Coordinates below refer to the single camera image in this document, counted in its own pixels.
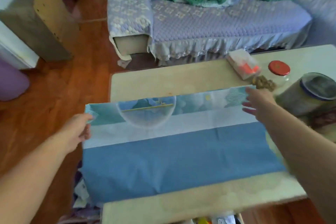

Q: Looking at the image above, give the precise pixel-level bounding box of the purple quilted sofa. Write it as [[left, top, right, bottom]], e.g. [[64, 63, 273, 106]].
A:
[[107, 0, 336, 62]]

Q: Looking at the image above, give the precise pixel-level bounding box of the olive brown perforated box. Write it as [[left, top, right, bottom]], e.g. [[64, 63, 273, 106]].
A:
[[0, 0, 81, 62]]

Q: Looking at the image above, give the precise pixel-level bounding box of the person's left forearm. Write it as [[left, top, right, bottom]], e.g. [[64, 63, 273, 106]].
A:
[[0, 137, 79, 224]]

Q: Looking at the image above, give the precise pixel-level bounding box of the grey open canister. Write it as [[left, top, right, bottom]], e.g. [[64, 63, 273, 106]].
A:
[[275, 72, 336, 117]]

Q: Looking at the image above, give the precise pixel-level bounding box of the small bin with lavender bag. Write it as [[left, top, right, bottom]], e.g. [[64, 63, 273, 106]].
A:
[[57, 161, 102, 224]]

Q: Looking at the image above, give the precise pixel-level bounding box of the red lid glass jar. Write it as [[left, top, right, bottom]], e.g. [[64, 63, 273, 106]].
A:
[[252, 60, 291, 92]]

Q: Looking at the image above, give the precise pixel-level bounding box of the brown paper tea bag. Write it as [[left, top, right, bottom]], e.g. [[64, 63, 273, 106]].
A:
[[302, 108, 336, 143]]

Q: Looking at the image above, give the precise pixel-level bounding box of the person's right forearm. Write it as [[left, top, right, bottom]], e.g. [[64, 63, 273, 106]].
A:
[[258, 105, 336, 224]]

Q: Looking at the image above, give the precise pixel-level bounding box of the wooden drawer white front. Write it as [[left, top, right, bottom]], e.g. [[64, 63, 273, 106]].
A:
[[181, 213, 245, 224]]

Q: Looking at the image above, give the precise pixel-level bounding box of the purple cylindrical stool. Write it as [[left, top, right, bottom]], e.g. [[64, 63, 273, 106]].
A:
[[0, 58, 30, 102]]

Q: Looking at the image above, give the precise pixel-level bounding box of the blue patterned cloth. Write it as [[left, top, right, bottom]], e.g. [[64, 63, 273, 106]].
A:
[[79, 85, 287, 203]]

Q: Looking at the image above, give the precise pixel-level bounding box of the white red tissue pack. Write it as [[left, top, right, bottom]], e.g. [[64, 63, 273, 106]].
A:
[[226, 49, 262, 81]]

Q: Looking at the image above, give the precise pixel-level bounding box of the person's right hand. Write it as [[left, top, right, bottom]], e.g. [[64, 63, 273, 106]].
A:
[[241, 87, 278, 123]]

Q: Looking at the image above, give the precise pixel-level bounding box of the person's left hand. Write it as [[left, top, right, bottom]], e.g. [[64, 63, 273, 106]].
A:
[[56, 113, 94, 153]]

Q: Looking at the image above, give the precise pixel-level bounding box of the cream marble table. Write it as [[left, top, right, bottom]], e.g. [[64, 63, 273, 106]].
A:
[[101, 44, 336, 224]]

